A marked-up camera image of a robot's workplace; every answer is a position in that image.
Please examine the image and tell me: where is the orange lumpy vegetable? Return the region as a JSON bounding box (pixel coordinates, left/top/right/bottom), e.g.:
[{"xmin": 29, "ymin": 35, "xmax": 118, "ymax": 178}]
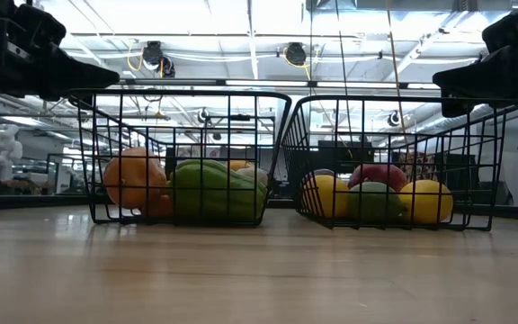
[{"xmin": 103, "ymin": 147, "xmax": 169, "ymax": 212}]

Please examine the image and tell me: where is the yellow lemon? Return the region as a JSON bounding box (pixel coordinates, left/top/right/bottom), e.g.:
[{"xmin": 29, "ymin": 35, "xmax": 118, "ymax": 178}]
[
  {"xmin": 301, "ymin": 174, "xmax": 352, "ymax": 220},
  {"xmin": 397, "ymin": 179, "xmax": 454, "ymax": 225}
]

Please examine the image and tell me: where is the red yellow apple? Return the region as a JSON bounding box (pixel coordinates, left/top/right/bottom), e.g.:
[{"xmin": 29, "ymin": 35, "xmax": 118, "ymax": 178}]
[{"xmin": 346, "ymin": 163, "xmax": 409, "ymax": 193}]

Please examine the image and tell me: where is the green lime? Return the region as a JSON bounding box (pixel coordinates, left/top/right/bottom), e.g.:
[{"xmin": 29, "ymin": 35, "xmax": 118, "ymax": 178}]
[{"xmin": 347, "ymin": 181, "xmax": 407, "ymax": 224}]

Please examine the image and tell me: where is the green bell pepper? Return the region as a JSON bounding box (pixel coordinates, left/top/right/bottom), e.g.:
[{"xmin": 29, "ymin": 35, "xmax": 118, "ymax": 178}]
[{"xmin": 167, "ymin": 158, "xmax": 269, "ymax": 222}]

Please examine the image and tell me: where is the yellow bell pepper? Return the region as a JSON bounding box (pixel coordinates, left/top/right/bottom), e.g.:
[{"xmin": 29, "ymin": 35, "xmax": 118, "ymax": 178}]
[{"xmin": 226, "ymin": 159, "xmax": 255, "ymax": 173}]

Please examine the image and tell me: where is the white garlic bulb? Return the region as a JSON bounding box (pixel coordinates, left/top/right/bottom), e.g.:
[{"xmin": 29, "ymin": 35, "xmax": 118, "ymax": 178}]
[{"xmin": 236, "ymin": 166, "xmax": 270, "ymax": 188}]

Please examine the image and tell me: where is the white robot figure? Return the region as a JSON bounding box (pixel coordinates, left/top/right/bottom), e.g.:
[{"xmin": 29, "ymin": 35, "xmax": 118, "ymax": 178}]
[{"xmin": 0, "ymin": 123, "xmax": 24, "ymax": 180}]

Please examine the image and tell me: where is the black perforated computer case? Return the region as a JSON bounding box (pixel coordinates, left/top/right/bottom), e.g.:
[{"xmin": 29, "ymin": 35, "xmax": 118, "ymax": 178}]
[{"xmin": 311, "ymin": 139, "xmax": 376, "ymax": 190}]

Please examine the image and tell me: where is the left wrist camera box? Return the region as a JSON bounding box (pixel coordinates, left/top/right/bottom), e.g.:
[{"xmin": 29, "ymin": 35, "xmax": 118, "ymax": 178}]
[{"xmin": 12, "ymin": 3, "xmax": 67, "ymax": 47}]

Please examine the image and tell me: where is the black ceiling cable reel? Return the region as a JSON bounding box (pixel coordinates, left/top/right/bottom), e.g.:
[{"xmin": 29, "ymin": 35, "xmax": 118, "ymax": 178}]
[
  {"xmin": 141, "ymin": 40, "xmax": 165, "ymax": 66},
  {"xmin": 284, "ymin": 41, "xmax": 308, "ymax": 68}
]

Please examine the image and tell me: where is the black wire basket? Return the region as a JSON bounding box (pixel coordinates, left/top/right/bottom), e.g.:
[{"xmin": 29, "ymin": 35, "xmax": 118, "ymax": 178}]
[
  {"xmin": 281, "ymin": 94, "xmax": 518, "ymax": 233},
  {"xmin": 65, "ymin": 88, "xmax": 292, "ymax": 228}
]

